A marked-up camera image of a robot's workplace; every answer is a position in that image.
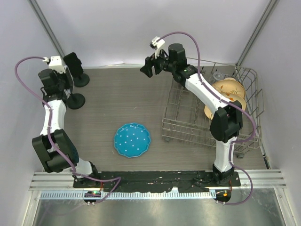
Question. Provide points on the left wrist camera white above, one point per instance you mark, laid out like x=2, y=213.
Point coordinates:
x=55, y=63

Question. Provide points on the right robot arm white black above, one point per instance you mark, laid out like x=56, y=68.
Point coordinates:
x=227, y=116

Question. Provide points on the metal wire dish rack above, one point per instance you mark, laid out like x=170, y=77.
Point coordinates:
x=185, y=119

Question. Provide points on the black smartphone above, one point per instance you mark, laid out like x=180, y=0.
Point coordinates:
x=74, y=64

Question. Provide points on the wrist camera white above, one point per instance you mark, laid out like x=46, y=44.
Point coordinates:
x=55, y=63
x=157, y=44

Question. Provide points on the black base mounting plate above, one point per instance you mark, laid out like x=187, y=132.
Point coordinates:
x=187, y=181

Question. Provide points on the clear glass in rack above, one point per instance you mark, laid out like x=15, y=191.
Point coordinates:
x=218, y=76

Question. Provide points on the blue dotted plate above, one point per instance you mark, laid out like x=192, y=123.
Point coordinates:
x=132, y=140

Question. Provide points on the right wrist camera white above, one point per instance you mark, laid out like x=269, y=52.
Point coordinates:
x=157, y=44

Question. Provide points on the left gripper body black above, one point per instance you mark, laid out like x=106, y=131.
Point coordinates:
x=65, y=83

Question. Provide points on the black phone stand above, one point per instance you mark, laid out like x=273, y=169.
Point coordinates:
x=76, y=101

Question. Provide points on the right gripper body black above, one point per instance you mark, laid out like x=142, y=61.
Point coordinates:
x=161, y=63

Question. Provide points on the lavender smartphone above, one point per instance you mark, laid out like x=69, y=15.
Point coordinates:
x=67, y=93

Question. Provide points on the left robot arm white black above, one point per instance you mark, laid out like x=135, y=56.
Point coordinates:
x=54, y=148

